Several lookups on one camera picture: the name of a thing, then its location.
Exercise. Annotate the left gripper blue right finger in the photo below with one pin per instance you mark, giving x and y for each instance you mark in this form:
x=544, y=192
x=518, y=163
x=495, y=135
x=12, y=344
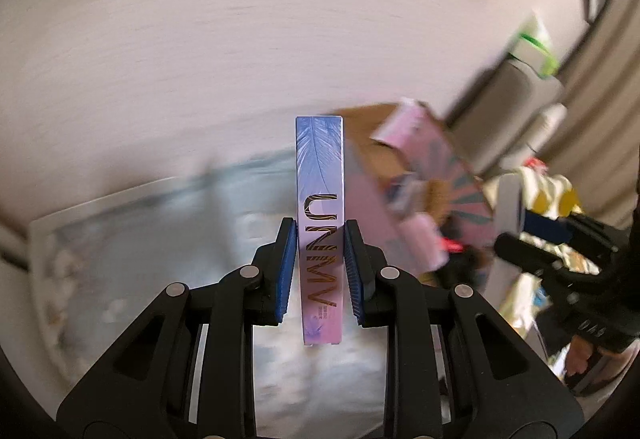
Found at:
x=355, y=256

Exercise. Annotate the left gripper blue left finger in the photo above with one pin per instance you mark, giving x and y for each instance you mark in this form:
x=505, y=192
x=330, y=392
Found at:
x=284, y=259

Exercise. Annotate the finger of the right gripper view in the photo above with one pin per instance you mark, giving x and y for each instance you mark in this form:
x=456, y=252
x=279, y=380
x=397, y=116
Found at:
x=553, y=231

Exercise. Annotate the pink purple long box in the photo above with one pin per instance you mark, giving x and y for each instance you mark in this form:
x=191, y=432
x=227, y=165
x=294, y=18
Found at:
x=320, y=223

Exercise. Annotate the pink fluffy wristband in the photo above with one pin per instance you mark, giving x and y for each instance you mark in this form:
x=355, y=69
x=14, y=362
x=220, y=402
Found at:
x=425, y=242

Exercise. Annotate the person's right hand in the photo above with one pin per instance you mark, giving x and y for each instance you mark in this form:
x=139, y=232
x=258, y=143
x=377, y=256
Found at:
x=578, y=356

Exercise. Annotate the cardboard box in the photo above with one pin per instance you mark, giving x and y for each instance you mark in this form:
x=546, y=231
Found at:
x=384, y=185

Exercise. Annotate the pink white paper packet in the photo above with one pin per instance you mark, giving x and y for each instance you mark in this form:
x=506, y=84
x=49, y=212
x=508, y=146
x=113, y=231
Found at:
x=399, y=127

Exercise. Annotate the grey sofa cushion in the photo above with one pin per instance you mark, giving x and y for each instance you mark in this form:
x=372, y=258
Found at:
x=497, y=110

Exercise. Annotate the floral light blue cloth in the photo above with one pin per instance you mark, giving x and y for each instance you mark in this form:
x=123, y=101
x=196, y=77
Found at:
x=300, y=391

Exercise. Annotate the green white box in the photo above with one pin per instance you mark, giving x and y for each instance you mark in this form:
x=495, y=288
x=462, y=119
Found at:
x=532, y=45

